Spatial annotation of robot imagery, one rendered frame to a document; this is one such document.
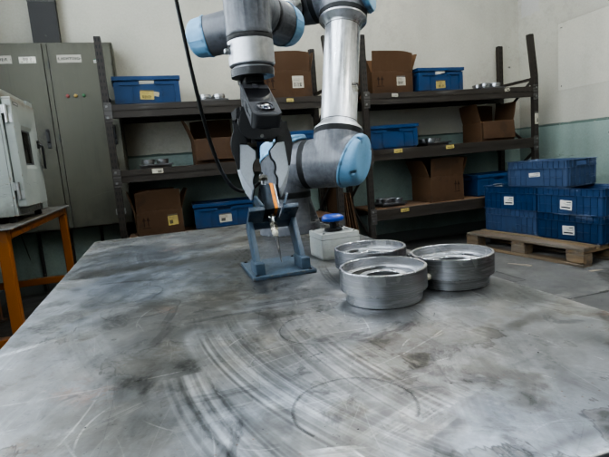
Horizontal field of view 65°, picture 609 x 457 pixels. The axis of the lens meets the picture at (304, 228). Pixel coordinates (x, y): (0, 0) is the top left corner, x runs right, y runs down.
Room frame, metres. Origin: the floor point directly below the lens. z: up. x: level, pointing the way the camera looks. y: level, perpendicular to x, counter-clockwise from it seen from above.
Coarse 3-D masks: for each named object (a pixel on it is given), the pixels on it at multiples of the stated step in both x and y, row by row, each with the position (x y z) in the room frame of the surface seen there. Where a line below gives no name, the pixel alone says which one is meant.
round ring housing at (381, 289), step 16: (384, 256) 0.61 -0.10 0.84; (400, 256) 0.61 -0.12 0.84; (352, 272) 0.59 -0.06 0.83; (368, 272) 0.58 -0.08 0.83; (384, 272) 0.58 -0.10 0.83; (400, 272) 0.57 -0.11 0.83; (416, 272) 0.52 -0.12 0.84; (352, 288) 0.53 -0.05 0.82; (368, 288) 0.52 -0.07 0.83; (384, 288) 0.51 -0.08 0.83; (400, 288) 0.51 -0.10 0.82; (416, 288) 0.52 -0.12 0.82; (352, 304) 0.55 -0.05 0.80; (368, 304) 0.53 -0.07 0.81; (384, 304) 0.52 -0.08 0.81; (400, 304) 0.52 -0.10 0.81
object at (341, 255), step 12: (360, 240) 0.74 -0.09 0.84; (372, 240) 0.74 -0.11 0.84; (384, 240) 0.73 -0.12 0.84; (396, 240) 0.72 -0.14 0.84; (336, 252) 0.68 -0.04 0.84; (360, 252) 0.71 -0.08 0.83; (372, 252) 0.71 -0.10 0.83; (384, 252) 0.64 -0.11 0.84; (396, 252) 0.65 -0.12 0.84; (336, 264) 0.68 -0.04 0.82
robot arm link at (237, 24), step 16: (224, 0) 0.80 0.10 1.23; (240, 0) 0.78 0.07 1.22; (256, 0) 0.78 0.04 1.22; (272, 0) 0.82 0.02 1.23; (224, 16) 0.80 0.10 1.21; (240, 16) 0.78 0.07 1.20; (256, 16) 0.78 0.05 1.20; (272, 16) 0.82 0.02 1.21; (240, 32) 0.78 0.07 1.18; (256, 32) 0.78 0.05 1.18
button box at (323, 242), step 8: (312, 232) 0.85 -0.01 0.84; (320, 232) 0.83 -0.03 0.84; (328, 232) 0.83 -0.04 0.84; (336, 232) 0.82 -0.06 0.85; (344, 232) 0.81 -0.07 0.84; (352, 232) 0.82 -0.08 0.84; (312, 240) 0.86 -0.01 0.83; (320, 240) 0.81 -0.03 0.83; (328, 240) 0.81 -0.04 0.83; (336, 240) 0.81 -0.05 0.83; (344, 240) 0.81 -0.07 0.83; (352, 240) 0.82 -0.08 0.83; (312, 248) 0.86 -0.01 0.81; (320, 248) 0.81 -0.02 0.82; (328, 248) 0.81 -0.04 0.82; (320, 256) 0.82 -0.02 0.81; (328, 256) 0.81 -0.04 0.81
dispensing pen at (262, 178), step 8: (264, 176) 0.81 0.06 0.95; (264, 184) 0.81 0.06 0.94; (264, 192) 0.78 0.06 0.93; (264, 200) 0.77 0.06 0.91; (272, 200) 0.77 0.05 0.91; (272, 208) 0.76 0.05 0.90; (264, 216) 0.77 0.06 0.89; (272, 216) 0.77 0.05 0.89; (272, 224) 0.76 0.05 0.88; (272, 232) 0.76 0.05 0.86; (280, 256) 0.73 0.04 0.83
